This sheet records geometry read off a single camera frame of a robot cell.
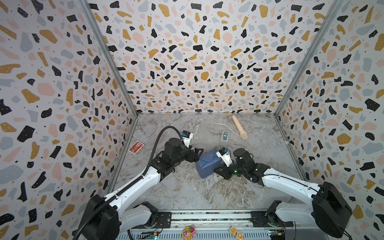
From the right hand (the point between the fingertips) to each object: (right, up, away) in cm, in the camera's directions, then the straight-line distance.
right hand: (213, 168), depth 79 cm
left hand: (-8, +12, -1) cm, 14 cm away
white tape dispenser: (+10, +14, +25) cm, 30 cm away
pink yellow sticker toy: (-12, -27, -10) cm, 31 cm away
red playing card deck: (-49, +8, +21) cm, 54 cm away
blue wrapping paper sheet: (-3, +2, +2) cm, 4 cm away
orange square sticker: (+12, -29, -9) cm, 32 cm away
